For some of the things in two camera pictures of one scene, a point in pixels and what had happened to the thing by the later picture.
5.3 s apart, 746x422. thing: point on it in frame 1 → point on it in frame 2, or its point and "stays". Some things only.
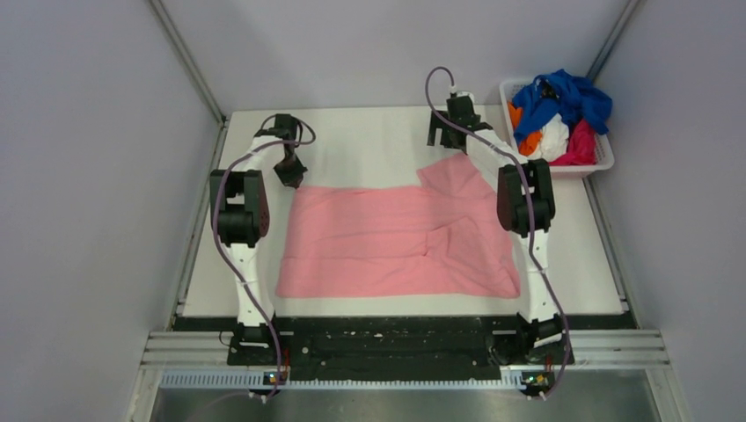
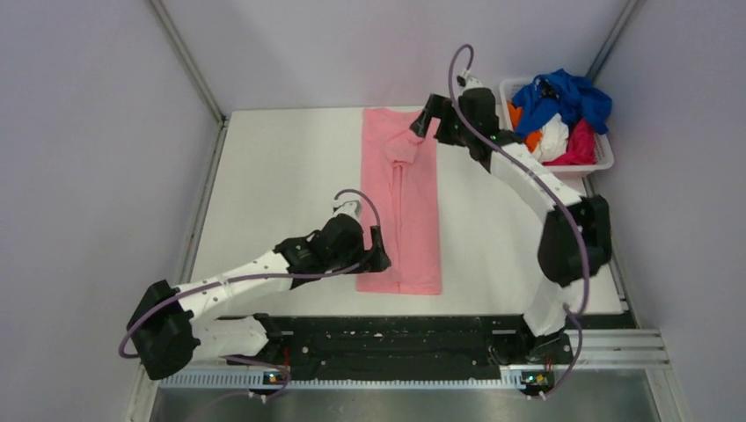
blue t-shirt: [545, 94] stays
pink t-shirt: [448, 237] → [400, 195]
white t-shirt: [554, 141] stays
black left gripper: [294, 178] → [372, 260]
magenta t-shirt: [582, 148] stays
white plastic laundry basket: [603, 158] stays
